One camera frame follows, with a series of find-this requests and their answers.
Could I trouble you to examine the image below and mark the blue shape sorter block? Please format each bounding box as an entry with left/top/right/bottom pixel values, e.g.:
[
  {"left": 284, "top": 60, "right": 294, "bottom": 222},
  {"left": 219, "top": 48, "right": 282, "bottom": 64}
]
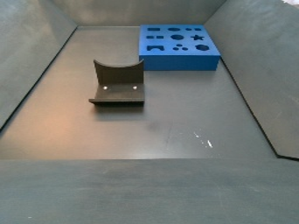
[{"left": 139, "top": 24, "right": 221, "bottom": 71}]

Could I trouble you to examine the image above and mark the black curved holder stand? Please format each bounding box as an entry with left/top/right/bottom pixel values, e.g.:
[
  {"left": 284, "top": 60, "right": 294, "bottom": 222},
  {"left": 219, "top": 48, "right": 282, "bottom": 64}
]
[{"left": 89, "top": 60, "right": 146, "bottom": 105}]

